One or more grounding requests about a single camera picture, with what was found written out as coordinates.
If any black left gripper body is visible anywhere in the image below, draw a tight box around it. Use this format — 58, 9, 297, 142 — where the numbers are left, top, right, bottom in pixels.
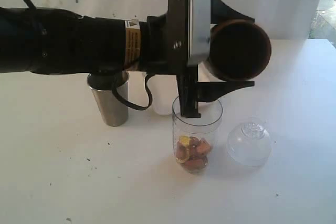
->
141, 0, 201, 118

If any brown wooden cup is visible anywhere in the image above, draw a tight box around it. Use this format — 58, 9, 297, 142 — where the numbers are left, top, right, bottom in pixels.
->
204, 19, 271, 81

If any gold foil coin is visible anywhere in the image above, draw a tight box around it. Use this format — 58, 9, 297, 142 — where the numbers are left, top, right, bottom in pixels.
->
179, 135, 191, 148

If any stainless steel tumbler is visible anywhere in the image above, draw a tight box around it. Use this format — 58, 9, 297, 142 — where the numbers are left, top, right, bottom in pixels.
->
87, 71, 129, 127

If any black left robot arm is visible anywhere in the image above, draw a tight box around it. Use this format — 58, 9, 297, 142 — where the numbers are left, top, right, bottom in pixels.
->
1, 0, 269, 118

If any clear shaker cup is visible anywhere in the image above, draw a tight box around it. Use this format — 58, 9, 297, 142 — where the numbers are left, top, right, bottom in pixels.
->
172, 98, 224, 173

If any clear dome shaker lid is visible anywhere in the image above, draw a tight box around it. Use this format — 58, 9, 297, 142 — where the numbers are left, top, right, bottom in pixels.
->
226, 117, 271, 167

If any white rectangular tray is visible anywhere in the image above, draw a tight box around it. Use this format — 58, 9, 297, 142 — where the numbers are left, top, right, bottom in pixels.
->
141, 71, 221, 116

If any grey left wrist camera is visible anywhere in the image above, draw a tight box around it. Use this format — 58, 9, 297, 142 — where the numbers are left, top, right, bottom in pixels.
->
187, 0, 211, 66

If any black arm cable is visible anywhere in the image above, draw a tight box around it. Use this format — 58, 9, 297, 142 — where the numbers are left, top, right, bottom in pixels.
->
0, 0, 155, 111

